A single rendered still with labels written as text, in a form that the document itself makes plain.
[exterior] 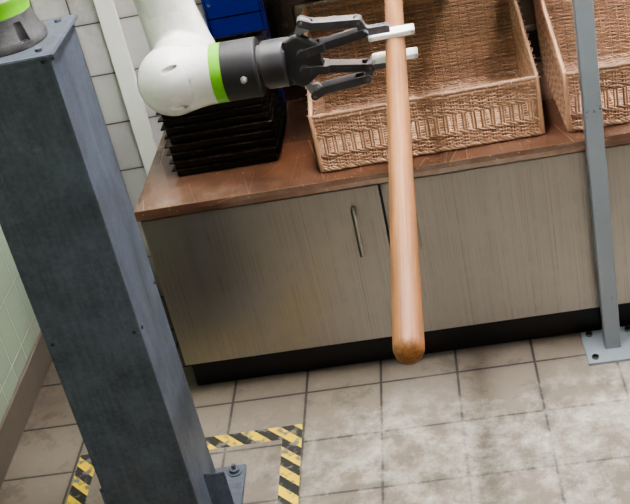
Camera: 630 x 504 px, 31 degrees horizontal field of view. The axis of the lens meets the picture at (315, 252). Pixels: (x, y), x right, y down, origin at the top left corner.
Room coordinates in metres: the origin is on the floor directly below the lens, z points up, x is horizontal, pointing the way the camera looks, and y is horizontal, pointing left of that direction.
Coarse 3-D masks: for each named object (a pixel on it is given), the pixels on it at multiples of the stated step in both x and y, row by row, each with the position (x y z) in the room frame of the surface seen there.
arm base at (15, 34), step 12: (24, 12) 2.06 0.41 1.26; (0, 24) 2.03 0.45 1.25; (12, 24) 2.04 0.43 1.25; (24, 24) 2.05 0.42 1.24; (36, 24) 2.07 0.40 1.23; (0, 36) 2.03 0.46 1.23; (12, 36) 2.03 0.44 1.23; (24, 36) 2.05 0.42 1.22; (36, 36) 2.05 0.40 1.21; (0, 48) 2.02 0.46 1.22; (12, 48) 2.02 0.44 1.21; (24, 48) 2.03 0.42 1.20
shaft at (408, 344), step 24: (408, 96) 1.44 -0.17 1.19; (408, 120) 1.35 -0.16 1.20; (408, 144) 1.28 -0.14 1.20; (408, 168) 1.21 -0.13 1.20; (408, 192) 1.15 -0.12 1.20; (408, 216) 1.10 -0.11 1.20; (408, 240) 1.04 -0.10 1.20; (408, 264) 1.00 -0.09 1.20; (408, 288) 0.95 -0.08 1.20; (408, 312) 0.91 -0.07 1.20; (408, 336) 0.87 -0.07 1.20; (408, 360) 0.86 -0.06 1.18
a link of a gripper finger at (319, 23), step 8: (304, 16) 1.68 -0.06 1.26; (336, 16) 1.67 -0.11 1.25; (344, 16) 1.67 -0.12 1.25; (352, 16) 1.67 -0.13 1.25; (360, 16) 1.67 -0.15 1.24; (296, 24) 1.66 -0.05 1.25; (304, 24) 1.66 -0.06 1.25; (312, 24) 1.66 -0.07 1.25; (320, 24) 1.66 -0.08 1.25; (328, 24) 1.66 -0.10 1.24; (336, 24) 1.65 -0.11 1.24; (344, 24) 1.65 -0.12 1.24; (352, 24) 1.65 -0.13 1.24; (360, 24) 1.65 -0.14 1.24
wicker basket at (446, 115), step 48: (336, 0) 2.99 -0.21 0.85; (384, 0) 2.97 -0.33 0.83; (432, 0) 2.94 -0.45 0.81; (480, 0) 2.92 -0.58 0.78; (336, 48) 2.96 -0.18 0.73; (384, 48) 2.94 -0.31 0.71; (480, 48) 2.89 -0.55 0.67; (528, 48) 2.58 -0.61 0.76; (336, 96) 2.93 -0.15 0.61; (384, 96) 2.90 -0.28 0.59; (432, 96) 2.50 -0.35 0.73; (480, 96) 2.76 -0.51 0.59; (528, 96) 2.48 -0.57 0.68; (336, 144) 2.54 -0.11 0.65; (384, 144) 2.52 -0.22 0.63; (432, 144) 2.51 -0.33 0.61; (480, 144) 2.49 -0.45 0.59
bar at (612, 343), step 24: (576, 0) 2.35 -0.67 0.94; (576, 24) 2.35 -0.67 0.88; (576, 48) 2.38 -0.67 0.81; (600, 96) 2.34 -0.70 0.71; (600, 120) 2.34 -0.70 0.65; (600, 144) 2.35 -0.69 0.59; (600, 168) 2.35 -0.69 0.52; (600, 192) 2.35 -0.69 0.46; (600, 216) 2.35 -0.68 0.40; (600, 240) 2.35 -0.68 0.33; (600, 264) 2.35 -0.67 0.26; (600, 288) 2.35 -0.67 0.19; (600, 312) 2.39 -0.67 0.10; (600, 336) 2.41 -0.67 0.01; (624, 336) 2.38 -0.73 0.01; (600, 360) 2.31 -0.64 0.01; (624, 360) 2.29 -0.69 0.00
